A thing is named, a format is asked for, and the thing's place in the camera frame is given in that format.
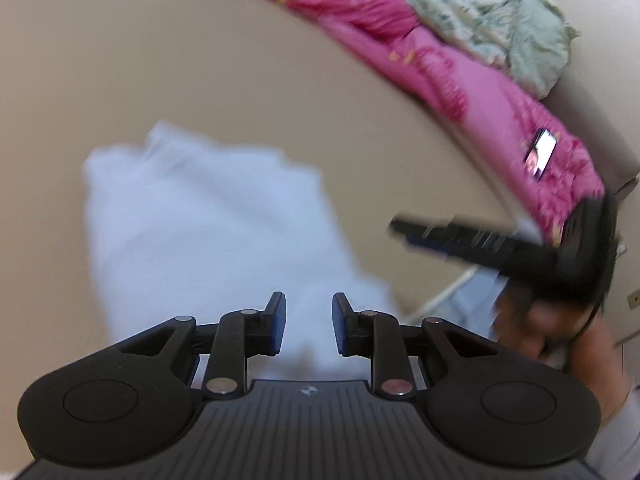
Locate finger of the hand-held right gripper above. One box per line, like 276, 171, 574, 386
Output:
389, 216, 563, 256
403, 238, 563, 277

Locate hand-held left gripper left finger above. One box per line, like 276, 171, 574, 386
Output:
117, 290, 288, 401

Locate light blue bedsheet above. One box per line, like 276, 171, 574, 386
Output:
402, 264, 511, 341

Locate beige board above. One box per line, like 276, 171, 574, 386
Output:
0, 0, 543, 318

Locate smartphone with lit screen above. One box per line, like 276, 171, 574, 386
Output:
523, 129, 558, 180

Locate white long-sleeve shirt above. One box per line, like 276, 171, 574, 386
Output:
82, 120, 408, 390

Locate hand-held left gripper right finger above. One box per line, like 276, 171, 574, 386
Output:
331, 292, 497, 399

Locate person's right hand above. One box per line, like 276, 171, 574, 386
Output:
492, 287, 581, 372

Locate person's right forearm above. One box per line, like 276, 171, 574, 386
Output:
567, 302, 640, 480

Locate pale green floral cloth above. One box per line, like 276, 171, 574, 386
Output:
400, 0, 583, 101

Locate pink floral blanket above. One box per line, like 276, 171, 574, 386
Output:
227, 0, 608, 248

